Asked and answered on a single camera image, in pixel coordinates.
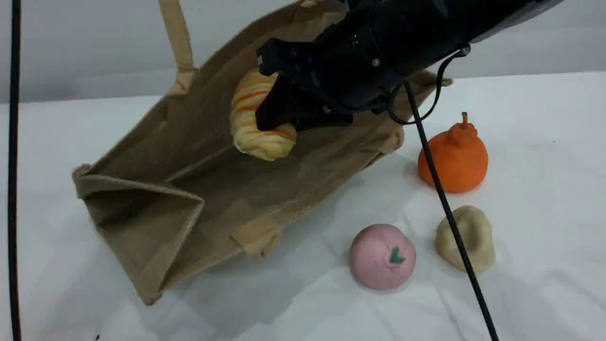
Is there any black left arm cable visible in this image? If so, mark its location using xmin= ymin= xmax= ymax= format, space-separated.
xmin=7 ymin=0 xmax=23 ymax=341

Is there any pink peach shaped bun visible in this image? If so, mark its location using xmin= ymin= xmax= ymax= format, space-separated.
xmin=349 ymin=224 xmax=417 ymax=291

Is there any long striped orange bread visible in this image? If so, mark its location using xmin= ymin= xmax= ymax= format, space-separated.
xmin=230 ymin=69 xmax=298 ymax=162

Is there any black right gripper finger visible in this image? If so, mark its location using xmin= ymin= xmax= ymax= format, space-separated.
xmin=295 ymin=107 xmax=354 ymax=133
xmin=255 ymin=75 xmax=328 ymax=132

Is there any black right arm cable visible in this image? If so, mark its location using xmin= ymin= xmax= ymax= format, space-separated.
xmin=387 ymin=45 xmax=500 ymax=341

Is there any orange pear shaped pastry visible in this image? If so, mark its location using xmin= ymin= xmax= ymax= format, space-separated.
xmin=417 ymin=112 xmax=489 ymax=194

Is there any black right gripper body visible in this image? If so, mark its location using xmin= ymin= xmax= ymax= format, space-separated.
xmin=257 ymin=9 xmax=413 ymax=113

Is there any pale yellow egg yolk pastry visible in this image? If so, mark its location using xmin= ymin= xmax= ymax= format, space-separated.
xmin=435 ymin=205 xmax=496 ymax=274

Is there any brown burlap tote bag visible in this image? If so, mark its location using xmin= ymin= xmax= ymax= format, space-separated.
xmin=71 ymin=0 xmax=453 ymax=306

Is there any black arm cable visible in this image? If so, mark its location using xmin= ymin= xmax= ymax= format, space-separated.
xmin=387 ymin=45 xmax=500 ymax=341
xmin=7 ymin=0 xmax=23 ymax=341

